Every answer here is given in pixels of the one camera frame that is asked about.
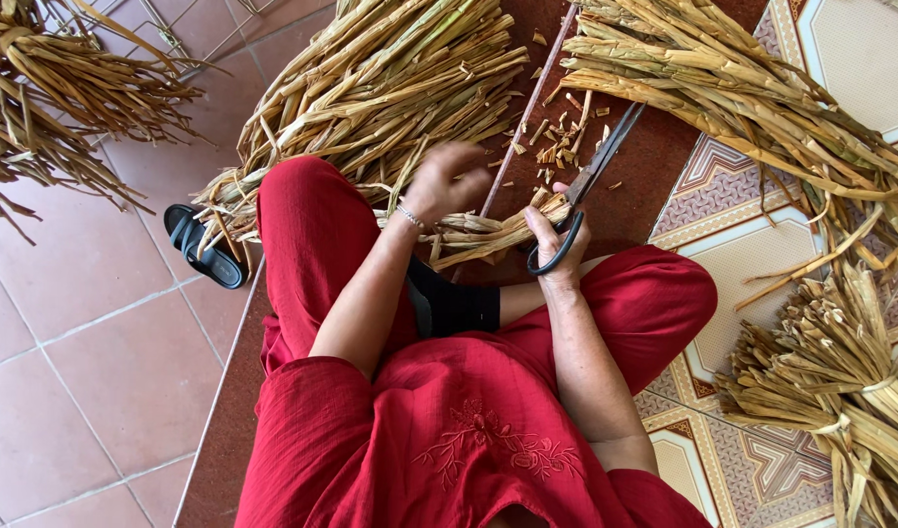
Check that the tied bundles of dried stalks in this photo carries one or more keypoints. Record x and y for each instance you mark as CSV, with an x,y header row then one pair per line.
x,y
830,381

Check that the person's red embroidered shirt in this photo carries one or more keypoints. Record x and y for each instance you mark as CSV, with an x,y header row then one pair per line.
x,y
456,440

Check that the person's right hand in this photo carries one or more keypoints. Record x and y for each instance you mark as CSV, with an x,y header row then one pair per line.
x,y
563,246

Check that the spread heap of dried stalks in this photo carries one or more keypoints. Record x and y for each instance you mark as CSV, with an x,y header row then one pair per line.
x,y
713,81

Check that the person's left fingers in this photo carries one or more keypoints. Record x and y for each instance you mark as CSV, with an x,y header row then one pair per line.
x,y
464,163

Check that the black sandal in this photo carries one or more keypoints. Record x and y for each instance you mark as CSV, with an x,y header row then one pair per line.
x,y
203,249
453,304

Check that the large heap of dried stalks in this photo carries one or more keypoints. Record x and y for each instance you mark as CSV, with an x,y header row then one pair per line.
x,y
375,81

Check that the scattered cut stalk scraps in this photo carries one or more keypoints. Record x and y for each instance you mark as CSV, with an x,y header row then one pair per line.
x,y
563,143

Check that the person's left hand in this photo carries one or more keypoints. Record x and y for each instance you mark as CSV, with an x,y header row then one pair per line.
x,y
442,187

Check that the small bundle of dried stalks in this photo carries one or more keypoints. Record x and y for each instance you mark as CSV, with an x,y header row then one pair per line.
x,y
486,235

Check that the dark heap of dried stalks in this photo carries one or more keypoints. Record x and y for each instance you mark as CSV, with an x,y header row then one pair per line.
x,y
60,81

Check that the person's red trousers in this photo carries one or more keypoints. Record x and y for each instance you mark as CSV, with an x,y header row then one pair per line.
x,y
317,242

